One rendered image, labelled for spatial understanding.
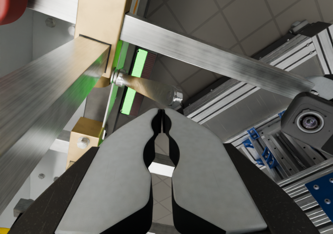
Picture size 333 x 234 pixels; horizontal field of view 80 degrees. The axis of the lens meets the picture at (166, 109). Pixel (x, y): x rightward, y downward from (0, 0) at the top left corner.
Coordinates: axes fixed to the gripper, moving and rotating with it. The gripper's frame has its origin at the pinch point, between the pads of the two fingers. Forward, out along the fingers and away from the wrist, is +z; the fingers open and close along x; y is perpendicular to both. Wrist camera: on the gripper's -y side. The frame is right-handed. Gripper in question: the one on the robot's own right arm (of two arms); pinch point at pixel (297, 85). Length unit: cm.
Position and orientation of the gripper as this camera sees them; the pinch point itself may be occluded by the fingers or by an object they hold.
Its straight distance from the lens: 38.6
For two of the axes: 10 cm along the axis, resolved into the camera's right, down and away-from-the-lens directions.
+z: -0.1, -5.0, 8.7
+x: 3.3, -8.2, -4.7
